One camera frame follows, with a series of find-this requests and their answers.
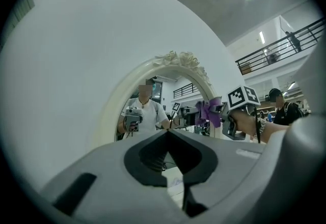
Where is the black balcony railing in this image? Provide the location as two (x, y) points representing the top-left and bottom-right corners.
(235, 17), (326, 76)

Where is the oval ornate mirror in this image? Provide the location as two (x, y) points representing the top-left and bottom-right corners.
(92, 50), (218, 146)

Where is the purple cloth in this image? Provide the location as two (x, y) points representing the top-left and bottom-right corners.
(195, 98), (222, 130)

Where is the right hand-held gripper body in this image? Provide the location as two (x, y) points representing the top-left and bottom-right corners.
(221, 86), (260, 140)

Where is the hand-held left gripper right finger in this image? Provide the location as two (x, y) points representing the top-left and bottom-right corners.
(168, 130), (267, 224)

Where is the person's right hand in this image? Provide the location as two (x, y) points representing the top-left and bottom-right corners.
(229, 110), (255, 134)

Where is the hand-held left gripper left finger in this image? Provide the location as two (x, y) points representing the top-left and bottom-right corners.
(40, 130), (183, 224)

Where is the person's right forearm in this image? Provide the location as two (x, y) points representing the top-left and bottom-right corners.
(253, 116), (290, 145)

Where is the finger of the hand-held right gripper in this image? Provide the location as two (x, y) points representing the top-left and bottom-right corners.
(208, 102), (227, 115)

